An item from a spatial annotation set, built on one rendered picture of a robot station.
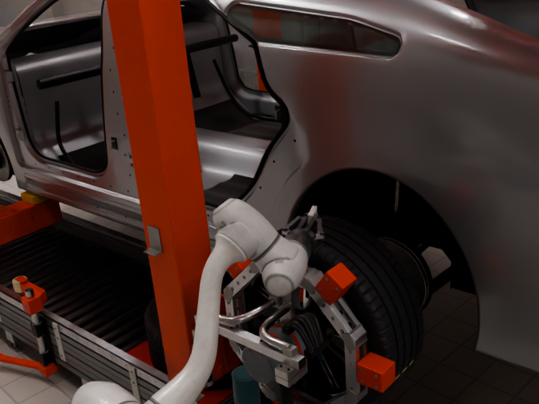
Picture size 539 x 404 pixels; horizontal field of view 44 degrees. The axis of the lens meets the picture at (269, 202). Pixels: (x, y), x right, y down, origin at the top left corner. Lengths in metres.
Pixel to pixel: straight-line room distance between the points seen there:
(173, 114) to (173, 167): 0.17
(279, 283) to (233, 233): 0.17
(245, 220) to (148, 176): 0.61
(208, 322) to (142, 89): 0.80
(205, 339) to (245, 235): 0.27
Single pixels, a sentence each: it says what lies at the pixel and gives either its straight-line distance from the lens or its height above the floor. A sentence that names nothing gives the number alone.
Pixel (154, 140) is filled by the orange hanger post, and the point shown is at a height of 1.50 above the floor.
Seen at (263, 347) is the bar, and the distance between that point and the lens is 1.95.
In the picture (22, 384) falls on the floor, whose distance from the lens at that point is 3.79.
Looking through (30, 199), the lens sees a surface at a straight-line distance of 4.19.
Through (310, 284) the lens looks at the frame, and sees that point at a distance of 1.98.
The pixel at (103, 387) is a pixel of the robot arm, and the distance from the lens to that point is 1.76.
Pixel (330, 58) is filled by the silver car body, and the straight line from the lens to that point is 2.25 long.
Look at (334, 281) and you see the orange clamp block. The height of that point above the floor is 1.14.
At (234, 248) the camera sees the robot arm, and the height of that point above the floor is 1.35.
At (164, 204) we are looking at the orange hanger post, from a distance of 2.18.
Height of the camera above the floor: 2.08
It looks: 22 degrees down
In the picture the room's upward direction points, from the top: 5 degrees counter-clockwise
